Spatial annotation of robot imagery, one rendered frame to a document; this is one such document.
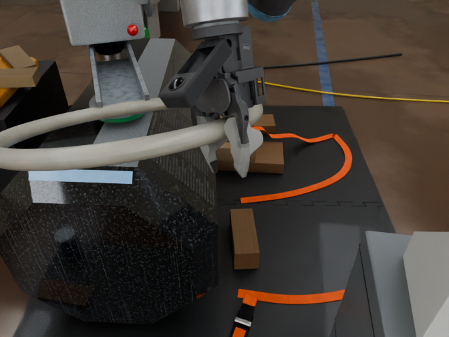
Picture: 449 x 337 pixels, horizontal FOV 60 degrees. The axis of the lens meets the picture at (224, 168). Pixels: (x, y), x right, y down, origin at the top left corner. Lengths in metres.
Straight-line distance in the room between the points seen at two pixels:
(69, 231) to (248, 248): 0.87
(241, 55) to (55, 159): 0.29
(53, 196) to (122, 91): 0.41
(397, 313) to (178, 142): 0.62
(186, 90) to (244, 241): 1.49
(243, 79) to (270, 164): 1.91
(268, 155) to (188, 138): 2.00
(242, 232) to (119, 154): 1.49
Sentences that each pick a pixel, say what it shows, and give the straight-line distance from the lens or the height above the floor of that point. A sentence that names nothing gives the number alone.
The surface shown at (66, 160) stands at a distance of 0.53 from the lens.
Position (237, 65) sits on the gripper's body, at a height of 1.36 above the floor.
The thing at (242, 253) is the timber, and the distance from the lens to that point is 1.87.
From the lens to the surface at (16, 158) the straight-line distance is 0.58.
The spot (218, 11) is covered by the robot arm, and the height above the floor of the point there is 1.44.
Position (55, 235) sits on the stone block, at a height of 0.62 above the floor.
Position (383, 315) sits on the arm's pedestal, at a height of 0.85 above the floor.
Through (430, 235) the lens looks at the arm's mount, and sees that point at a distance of 0.88.
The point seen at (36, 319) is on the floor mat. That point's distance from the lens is 2.00.
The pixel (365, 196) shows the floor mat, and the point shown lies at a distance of 2.46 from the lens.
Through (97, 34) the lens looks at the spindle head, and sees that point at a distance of 1.27.
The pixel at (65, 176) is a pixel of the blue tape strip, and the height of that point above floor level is 0.82.
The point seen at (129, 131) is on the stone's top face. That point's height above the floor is 0.85.
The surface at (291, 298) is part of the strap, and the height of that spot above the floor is 0.02.
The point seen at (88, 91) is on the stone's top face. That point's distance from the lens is 1.69.
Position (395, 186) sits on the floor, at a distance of 2.62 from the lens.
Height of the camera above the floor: 1.59
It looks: 39 degrees down
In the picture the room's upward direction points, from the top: straight up
